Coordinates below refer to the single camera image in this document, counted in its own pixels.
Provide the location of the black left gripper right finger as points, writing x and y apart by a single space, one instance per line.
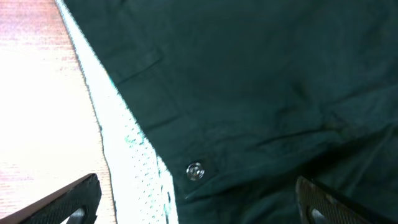
317 203

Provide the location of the black shorts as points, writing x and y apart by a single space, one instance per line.
240 97

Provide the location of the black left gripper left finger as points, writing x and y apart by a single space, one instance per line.
76 202

